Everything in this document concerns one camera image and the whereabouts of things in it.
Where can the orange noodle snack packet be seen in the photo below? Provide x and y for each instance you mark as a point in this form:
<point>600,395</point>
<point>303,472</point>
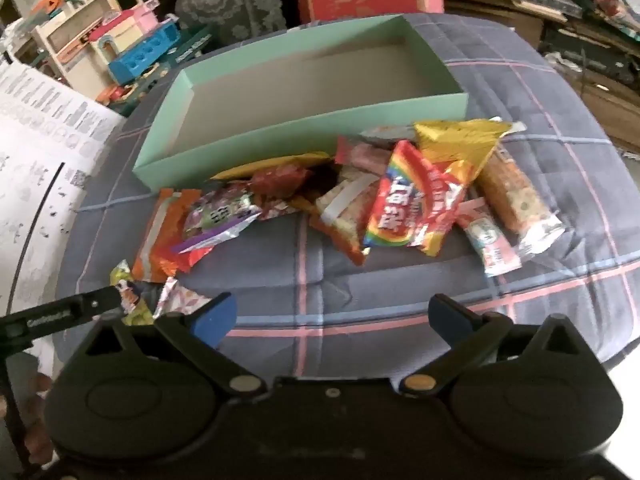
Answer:
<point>340,210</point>

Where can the pink floral white packet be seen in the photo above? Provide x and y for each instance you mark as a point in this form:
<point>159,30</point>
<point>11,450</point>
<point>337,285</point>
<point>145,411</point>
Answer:
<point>175,297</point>

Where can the clear orange cracker packet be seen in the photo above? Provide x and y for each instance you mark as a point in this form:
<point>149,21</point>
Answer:
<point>515,195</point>

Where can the toy kitchen set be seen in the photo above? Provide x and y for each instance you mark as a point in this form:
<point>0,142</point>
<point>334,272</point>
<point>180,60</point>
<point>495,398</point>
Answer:
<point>85,35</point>

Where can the pink snack packet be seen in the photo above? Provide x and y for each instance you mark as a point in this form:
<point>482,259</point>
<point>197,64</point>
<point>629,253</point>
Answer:
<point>357,154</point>

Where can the person's left hand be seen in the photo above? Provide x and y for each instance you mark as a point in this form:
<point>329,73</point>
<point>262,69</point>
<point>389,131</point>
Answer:
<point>35,410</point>

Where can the rainbow candy packet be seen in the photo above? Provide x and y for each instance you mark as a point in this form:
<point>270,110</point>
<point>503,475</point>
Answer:
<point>400,200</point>

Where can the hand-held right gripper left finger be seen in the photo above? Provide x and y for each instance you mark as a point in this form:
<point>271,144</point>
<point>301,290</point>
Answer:
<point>219,317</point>

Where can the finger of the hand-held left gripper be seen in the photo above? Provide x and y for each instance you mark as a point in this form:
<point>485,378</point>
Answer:
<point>95,305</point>

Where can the orange toy pumpkin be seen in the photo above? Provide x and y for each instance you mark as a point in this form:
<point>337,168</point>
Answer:
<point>50,5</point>

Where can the small yellow green packet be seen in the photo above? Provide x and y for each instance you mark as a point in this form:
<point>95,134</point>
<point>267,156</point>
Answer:
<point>135,305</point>

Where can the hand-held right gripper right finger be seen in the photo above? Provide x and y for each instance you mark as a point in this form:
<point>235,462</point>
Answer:
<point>447,317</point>

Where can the red snack packet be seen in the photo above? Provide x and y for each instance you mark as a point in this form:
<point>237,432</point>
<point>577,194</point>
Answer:
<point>277,180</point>

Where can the small red white packet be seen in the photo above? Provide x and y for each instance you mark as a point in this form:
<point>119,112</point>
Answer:
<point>487,242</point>

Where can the plain yellow snack packet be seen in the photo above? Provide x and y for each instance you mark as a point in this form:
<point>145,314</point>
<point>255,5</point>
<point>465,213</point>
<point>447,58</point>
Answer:
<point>280,162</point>

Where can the gold yellow snack packet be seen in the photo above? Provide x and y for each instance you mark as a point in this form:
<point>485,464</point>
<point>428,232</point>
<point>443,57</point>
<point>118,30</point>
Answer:
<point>460,142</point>

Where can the mint green cardboard box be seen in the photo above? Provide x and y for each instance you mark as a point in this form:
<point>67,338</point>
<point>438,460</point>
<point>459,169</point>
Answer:
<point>300,85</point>

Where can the purple green candy packet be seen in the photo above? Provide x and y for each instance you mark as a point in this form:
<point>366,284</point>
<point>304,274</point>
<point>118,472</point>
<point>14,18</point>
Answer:
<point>220,212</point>

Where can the teal toy box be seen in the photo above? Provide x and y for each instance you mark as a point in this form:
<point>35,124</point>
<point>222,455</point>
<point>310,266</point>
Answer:
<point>192,45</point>

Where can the white printed paper sheet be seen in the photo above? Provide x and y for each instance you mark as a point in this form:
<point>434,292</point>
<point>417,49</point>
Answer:
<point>30,160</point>

